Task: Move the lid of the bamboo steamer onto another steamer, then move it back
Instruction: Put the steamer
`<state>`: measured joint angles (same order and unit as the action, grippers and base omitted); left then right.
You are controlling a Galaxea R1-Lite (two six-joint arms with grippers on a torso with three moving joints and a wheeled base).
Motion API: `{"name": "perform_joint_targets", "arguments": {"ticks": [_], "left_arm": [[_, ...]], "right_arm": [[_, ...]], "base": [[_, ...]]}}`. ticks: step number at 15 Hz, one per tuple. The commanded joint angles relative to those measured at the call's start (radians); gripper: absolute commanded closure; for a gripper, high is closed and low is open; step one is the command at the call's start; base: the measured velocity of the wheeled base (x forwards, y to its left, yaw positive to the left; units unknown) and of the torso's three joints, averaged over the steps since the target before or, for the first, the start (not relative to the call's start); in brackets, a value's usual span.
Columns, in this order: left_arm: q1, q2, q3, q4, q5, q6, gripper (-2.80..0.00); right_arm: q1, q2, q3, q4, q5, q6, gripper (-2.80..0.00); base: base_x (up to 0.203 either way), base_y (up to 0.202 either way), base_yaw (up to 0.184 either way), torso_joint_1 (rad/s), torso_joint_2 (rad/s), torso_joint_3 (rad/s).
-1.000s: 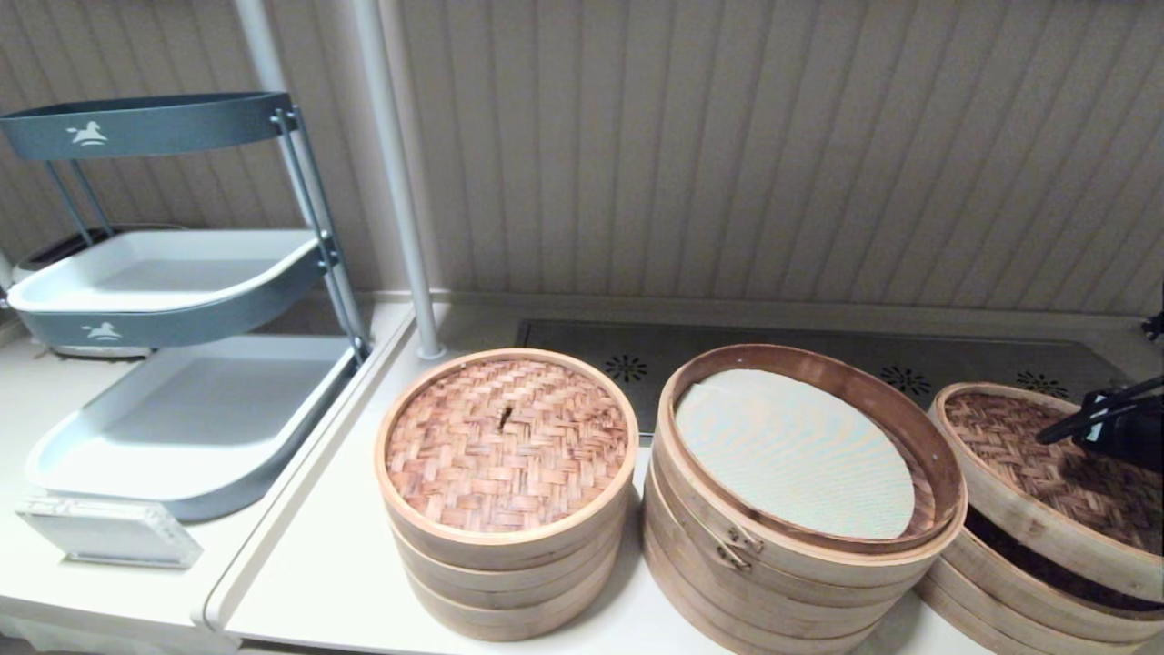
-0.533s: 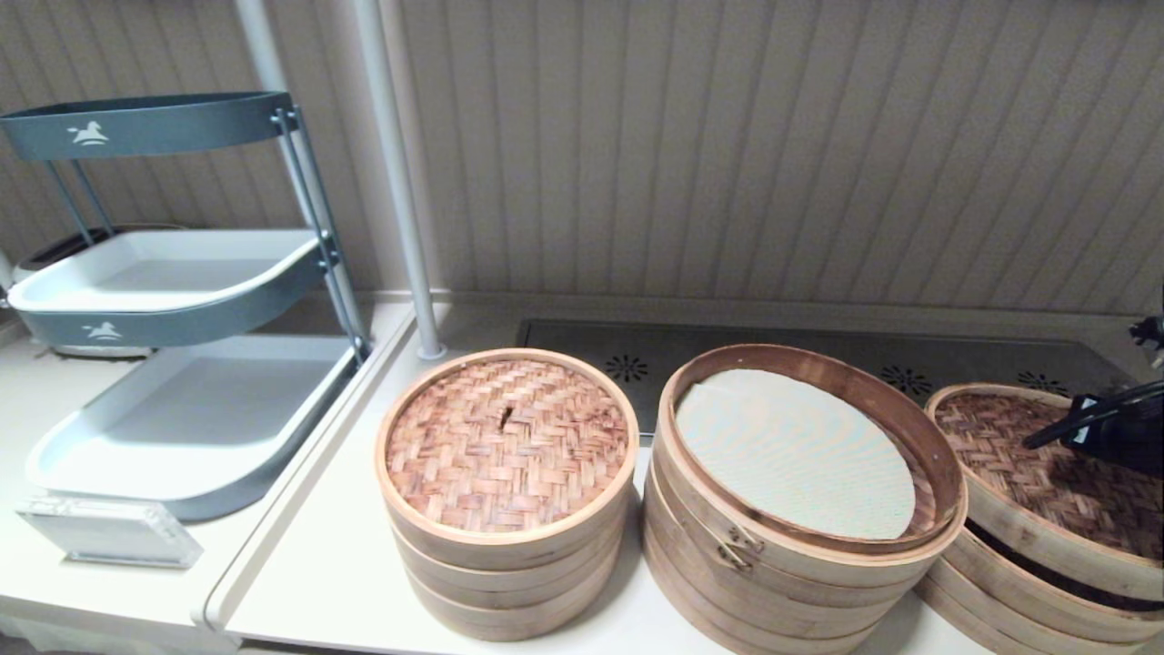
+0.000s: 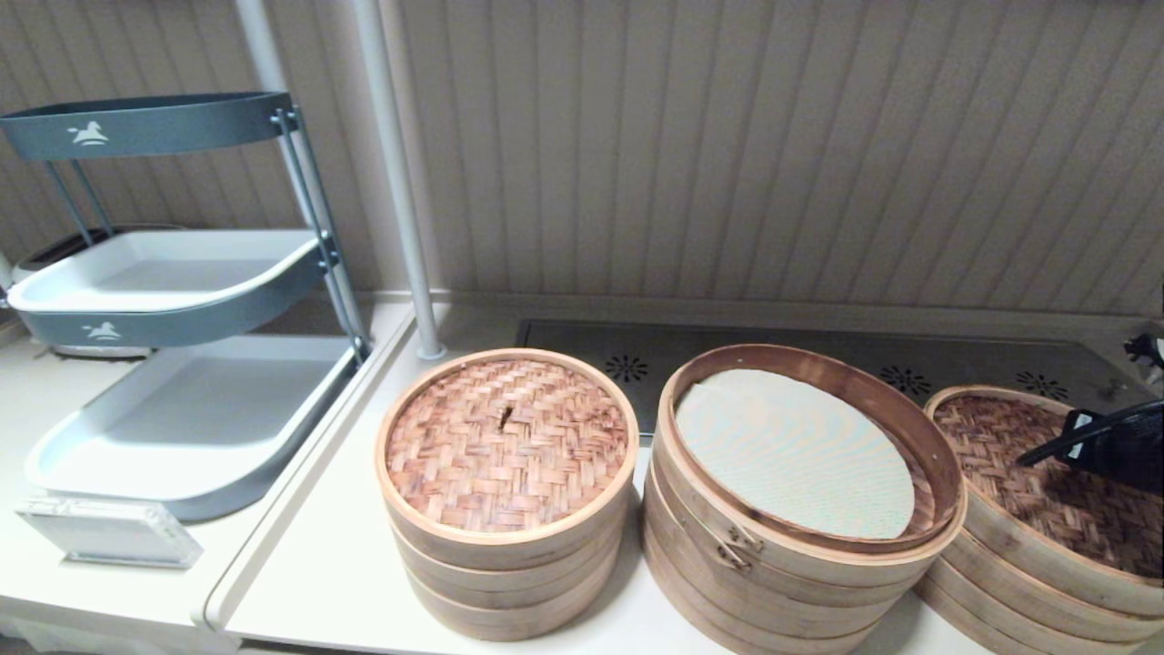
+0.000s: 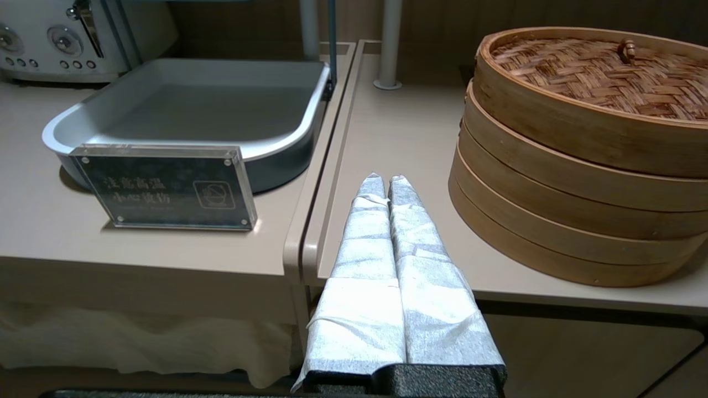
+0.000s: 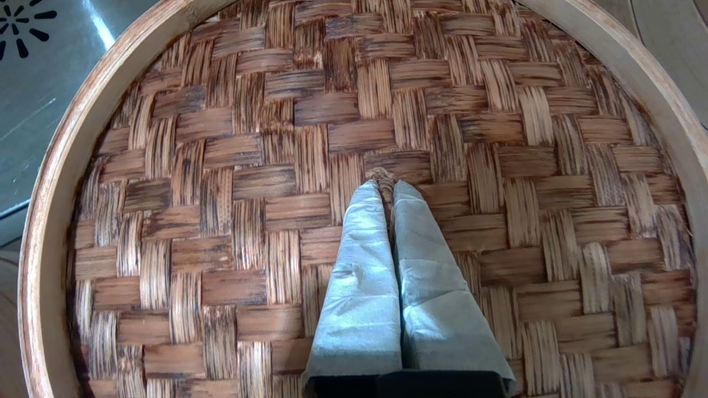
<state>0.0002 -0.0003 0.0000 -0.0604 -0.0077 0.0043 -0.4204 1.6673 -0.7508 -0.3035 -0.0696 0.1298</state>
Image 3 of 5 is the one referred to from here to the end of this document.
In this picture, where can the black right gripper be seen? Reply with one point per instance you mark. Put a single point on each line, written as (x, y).
(1132, 455)

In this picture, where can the large woven bamboo steamer lid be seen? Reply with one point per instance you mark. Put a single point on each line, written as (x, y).
(1009, 455)

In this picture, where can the right bamboo steamer stack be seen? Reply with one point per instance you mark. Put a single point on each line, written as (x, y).
(1046, 598)

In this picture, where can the large bamboo steamer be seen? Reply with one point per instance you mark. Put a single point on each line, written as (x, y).
(818, 571)

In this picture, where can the white round steamer liner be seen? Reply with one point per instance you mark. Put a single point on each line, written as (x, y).
(791, 446)

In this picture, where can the large bamboo steamer basket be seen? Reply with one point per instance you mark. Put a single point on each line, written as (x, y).
(800, 608)
(764, 632)

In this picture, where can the small woven bamboo steamer lid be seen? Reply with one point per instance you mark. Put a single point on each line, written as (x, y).
(509, 446)

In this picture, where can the small bamboo steamer basket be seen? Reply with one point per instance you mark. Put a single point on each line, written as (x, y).
(509, 628)
(509, 579)
(509, 602)

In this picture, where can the dark metal vented panel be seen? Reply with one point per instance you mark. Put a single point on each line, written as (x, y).
(582, 350)

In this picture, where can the white vertical pole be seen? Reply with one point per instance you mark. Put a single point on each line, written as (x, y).
(393, 136)

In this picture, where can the grey-blue rack tray white inside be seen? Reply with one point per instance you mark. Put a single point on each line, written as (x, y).
(200, 417)
(164, 270)

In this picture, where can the grey-blue rack tray with horse logo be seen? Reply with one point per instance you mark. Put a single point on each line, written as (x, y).
(164, 129)

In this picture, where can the clear acrylic warning sign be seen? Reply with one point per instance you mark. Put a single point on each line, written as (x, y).
(107, 537)

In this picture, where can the grey-blue metal rack frame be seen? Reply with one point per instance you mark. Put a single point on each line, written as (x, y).
(327, 253)

